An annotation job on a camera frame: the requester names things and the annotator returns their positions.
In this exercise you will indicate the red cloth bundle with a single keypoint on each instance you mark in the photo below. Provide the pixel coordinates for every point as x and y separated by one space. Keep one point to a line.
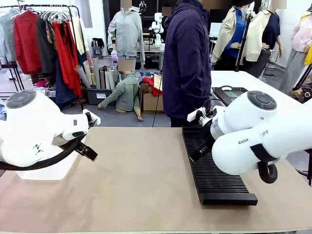
152 84

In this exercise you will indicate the person in purple jacket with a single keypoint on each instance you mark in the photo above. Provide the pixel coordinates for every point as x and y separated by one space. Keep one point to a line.
185 61

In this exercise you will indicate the red long-sleeve top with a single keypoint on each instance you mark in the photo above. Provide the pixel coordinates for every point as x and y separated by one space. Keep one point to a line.
25 41

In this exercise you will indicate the cream hanging garment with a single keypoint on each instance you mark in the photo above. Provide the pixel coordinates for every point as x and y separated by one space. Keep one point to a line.
78 34

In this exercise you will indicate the white paper roll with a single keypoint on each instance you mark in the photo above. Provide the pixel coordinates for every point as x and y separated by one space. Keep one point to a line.
83 75

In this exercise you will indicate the white monitor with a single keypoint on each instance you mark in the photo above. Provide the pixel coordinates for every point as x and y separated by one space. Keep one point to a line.
215 29

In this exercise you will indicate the mannequin in cream and navy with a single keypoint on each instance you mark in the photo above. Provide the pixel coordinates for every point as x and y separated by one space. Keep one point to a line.
258 39

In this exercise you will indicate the white side table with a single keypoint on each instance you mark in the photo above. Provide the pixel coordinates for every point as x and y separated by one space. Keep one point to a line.
231 78

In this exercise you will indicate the mannequin in grey hoodie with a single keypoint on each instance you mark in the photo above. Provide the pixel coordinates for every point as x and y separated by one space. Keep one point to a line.
126 31

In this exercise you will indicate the black plastic tray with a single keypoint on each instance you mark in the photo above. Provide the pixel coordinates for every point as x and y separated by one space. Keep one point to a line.
219 93

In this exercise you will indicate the brown cardboard box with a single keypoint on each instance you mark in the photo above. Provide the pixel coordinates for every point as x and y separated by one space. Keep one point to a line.
151 103

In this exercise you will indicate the grey storage bin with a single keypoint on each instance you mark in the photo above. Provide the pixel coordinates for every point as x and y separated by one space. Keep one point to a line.
97 96

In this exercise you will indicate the clear plastic storage box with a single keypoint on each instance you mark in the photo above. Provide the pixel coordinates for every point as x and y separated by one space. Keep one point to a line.
48 174

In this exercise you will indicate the grey paper roll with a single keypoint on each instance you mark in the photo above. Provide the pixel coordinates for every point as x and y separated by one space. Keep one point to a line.
96 73

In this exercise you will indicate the mannequin in pink top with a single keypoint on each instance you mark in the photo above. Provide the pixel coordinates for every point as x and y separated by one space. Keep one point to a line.
301 36

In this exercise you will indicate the clear water bottle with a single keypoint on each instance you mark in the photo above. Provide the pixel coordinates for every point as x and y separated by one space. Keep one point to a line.
114 58

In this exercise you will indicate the dark grey hanging garment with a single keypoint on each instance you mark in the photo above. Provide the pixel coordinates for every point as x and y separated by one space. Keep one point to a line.
45 48

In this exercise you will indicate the black clothes rack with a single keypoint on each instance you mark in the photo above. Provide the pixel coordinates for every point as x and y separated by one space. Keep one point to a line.
75 14

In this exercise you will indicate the light grey-blue hanging garment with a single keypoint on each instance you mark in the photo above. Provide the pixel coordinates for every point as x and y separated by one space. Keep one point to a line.
7 36

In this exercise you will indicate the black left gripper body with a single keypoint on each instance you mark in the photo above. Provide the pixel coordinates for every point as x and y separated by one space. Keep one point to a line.
83 146

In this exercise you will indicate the black tripod pole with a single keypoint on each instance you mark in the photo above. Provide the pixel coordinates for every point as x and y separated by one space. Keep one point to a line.
243 44

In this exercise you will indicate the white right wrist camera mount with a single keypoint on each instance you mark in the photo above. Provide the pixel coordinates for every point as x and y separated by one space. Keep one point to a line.
192 116

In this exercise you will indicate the black slotted PCB rack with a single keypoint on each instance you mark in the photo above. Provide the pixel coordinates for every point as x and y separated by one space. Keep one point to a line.
214 180

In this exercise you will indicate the red long dress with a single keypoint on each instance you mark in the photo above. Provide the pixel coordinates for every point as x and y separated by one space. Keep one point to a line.
64 56

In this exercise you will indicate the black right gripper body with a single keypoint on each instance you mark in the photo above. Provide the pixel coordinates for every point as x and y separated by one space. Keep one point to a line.
207 136

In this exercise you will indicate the black handbag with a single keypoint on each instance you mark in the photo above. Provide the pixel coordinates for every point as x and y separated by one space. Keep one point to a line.
97 50

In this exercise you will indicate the black stand leg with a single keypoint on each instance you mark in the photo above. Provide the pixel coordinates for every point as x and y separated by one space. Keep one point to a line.
310 170

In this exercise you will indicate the small white humanoid robot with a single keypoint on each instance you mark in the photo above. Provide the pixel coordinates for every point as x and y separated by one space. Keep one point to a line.
158 26

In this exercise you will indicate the mannequin in beige jacket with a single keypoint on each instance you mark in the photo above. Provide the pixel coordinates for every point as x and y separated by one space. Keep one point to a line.
229 31

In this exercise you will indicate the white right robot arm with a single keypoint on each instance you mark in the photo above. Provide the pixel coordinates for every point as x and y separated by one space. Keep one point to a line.
243 117

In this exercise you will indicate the beige paper roll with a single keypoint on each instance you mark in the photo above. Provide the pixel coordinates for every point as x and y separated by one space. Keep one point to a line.
88 70

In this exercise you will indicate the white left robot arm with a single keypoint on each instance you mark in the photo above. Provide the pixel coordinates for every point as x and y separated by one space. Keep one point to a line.
24 122

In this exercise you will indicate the mannequin torso in green jacket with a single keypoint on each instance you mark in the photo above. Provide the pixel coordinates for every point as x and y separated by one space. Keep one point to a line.
126 92

